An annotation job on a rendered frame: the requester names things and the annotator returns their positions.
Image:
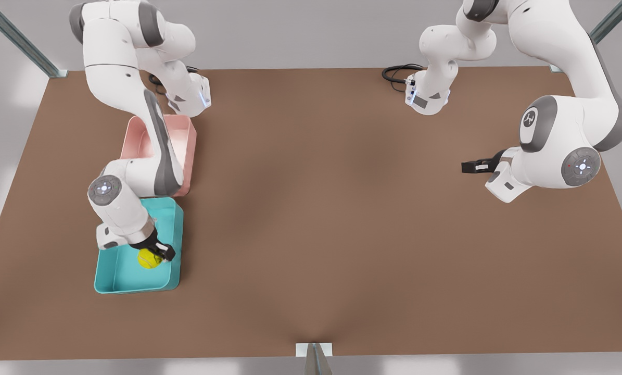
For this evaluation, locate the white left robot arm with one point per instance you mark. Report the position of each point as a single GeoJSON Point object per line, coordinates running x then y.
{"type": "Point", "coordinates": [555, 140]}

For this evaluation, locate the yellow tennis ball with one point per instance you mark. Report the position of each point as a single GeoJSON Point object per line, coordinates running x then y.
{"type": "Point", "coordinates": [147, 259]}

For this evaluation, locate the silver frame post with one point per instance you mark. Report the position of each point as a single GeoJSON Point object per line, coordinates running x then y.
{"type": "Point", "coordinates": [316, 359]}
{"type": "Point", "coordinates": [605, 23]}
{"type": "Point", "coordinates": [19, 39]}

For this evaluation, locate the pink plastic tray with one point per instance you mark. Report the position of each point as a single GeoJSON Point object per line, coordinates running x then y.
{"type": "Point", "coordinates": [183, 146]}

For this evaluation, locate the teal plastic tray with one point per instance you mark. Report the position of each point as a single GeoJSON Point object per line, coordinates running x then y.
{"type": "Point", "coordinates": [134, 273]}

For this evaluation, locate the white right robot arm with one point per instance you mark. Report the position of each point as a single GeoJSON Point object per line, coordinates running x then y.
{"type": "Point", "coordinates": [128, 57]}

